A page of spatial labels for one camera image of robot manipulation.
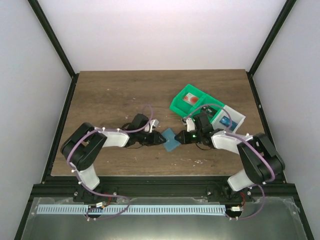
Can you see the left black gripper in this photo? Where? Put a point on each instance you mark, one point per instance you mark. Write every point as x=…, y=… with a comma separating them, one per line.
x=153, y=137

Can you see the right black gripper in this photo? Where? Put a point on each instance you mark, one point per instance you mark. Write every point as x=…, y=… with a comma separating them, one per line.
x=186, y=136

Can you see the blue card holder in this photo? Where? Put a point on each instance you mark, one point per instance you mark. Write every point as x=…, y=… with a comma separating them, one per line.
x=170, y=142

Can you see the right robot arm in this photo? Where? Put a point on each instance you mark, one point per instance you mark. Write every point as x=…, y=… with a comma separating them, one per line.
x=260, y=160

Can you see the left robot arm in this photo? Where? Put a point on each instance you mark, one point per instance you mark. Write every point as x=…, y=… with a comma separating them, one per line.
x=82, y=148

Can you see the black card in bin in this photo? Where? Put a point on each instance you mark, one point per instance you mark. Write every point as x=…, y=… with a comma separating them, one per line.
x=209, y=111

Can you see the red white card in bin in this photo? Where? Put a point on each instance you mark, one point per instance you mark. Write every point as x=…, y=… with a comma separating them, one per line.
x=190, y=99

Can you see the blue card in bin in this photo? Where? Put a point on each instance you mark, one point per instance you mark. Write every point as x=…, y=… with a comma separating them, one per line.
x=227, y=123

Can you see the green bin far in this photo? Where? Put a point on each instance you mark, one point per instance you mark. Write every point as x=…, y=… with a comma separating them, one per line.
x=179, y=106

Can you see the green bin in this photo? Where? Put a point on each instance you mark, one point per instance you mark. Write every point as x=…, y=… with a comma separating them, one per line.
x=208, y=105
x=179, y=106

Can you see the green bin middle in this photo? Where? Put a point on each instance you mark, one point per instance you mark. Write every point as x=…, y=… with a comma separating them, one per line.
x=208, y=105

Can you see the white bin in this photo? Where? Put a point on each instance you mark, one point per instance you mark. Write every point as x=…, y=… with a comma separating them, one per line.
x=234, y=116

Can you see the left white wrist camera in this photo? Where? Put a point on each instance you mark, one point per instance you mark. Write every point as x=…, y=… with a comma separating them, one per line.
x=151, y=126

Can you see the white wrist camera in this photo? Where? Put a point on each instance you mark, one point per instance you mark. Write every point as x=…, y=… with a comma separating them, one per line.
x=151, y=126
x=189, y=123

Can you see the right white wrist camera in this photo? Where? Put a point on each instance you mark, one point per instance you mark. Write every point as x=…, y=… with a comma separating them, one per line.
x=189, y=123

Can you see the white slotted cable duct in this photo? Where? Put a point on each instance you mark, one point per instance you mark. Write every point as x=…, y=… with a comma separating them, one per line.
x=77, y=209

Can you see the metal base plate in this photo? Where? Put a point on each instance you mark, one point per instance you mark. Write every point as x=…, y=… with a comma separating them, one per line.
x=270, y=218

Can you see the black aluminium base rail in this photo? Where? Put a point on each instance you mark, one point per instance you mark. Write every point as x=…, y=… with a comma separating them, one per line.
x=215, y=188

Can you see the black frame post right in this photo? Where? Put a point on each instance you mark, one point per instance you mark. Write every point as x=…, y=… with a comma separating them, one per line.
x=276, y=27

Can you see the black frame post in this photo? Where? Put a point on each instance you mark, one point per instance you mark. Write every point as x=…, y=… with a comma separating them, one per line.
x=276, y=27
x=43, y=20

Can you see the black frame post left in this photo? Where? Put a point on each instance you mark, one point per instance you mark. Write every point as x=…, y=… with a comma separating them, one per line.
x=43, y=20

